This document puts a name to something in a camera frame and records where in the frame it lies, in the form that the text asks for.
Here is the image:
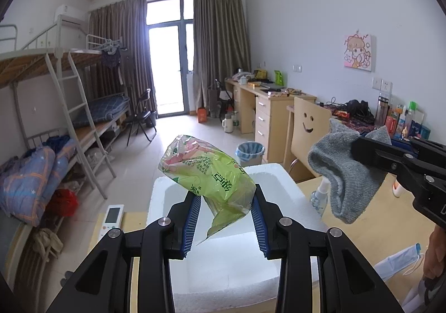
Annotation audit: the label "wooden desk with drawers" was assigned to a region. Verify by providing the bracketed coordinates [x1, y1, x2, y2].
[225, 78, 317, 163]

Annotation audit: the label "brown curtain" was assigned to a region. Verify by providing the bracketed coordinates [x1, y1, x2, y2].
[88, 0, 157, 115]
[193, 0, 251, 111]

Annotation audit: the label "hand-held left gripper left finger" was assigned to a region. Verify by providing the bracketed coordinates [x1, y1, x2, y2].
[45, 191, 203, 313]

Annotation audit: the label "white wall socket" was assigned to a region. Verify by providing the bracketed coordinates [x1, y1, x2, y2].
[372, 77, 392, 92]

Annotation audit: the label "blue face mask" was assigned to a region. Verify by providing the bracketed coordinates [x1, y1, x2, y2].
[374, 243, 426, 280]

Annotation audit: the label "black cart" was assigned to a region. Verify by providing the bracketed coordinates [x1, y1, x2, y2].
[208, 79, 234, 118]

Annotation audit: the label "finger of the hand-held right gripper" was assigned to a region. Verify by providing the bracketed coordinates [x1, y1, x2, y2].
[350, 137, 446, 202]
[390, 138, 446, 172]

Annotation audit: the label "glass balcony door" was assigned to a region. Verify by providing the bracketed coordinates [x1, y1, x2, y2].
[146, 0, 195, 116]

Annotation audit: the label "green snack bag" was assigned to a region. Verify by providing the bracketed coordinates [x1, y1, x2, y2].
[158, 134, 257, 245]

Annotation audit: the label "green capped bottle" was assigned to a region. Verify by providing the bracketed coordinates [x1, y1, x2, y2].
[404, 101, 418, 132]

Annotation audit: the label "hanging dark clothes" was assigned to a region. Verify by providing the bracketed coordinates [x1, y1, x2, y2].
[101, 44, 122, 69]

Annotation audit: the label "person's right hand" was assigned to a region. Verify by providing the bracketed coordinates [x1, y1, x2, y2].
[423, 226, 446, 279]

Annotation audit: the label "black folding chair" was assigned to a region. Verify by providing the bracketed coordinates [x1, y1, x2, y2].
[125, 89, 158, 146]

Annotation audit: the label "white air conditioner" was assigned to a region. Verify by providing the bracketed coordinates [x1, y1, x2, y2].
[54, 4, 86, 26]

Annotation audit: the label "black headphones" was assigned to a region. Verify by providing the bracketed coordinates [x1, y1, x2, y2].
[345, 100, 372, 116]

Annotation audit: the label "blue spray bottle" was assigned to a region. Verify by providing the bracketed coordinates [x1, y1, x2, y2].
[310, 177, 330, 218]

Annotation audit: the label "red bag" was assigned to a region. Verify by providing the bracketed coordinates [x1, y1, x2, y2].
[47, 188, 79, 218]

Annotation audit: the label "beige cloth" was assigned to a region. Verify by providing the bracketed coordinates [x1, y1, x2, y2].
[33, 227, 63, 261]

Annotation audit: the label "metal bunk bed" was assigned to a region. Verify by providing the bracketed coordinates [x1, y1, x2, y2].
[0, 15, 131, 300]

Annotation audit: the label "white foam box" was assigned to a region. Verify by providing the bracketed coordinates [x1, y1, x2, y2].
[146, 163, 330, 313]

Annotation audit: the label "desk with patterned cloth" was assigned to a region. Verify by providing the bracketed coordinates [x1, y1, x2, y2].
[286, 102, 433, 146]

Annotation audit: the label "blue plaid quilt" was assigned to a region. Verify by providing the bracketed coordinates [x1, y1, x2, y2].
[0, 139, 77, 226]

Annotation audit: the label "trash bin with blue bag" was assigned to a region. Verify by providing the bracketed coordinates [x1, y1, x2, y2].
[236, 141, 265, 167]

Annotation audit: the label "cartoon wall picture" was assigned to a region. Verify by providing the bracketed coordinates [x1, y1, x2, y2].
[343, 33, 376, 72]

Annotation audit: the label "grey bed ladder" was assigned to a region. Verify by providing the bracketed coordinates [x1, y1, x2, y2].
[45, 50, 117, 199]

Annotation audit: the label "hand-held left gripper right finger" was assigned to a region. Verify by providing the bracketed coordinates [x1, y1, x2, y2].
[251, 183, 406, 313]

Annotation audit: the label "folded blue blanket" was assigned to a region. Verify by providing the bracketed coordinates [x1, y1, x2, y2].
[71, 94, 130, 127]

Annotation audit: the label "grey sock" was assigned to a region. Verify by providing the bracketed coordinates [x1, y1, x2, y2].
[307, 119, 392, 225]

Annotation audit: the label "white lotion bottle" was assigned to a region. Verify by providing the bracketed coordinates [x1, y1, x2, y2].
[392, 175, 405, 198]

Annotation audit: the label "wooden chair with smiley face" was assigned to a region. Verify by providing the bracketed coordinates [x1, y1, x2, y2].
[283, 97, 332, 183]

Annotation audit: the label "white remote control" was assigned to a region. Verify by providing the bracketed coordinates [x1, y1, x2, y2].
[98, 205, 125, 239]

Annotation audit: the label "dark water bottle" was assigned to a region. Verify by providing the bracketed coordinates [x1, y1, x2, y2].
[374, 95, 390, 127]

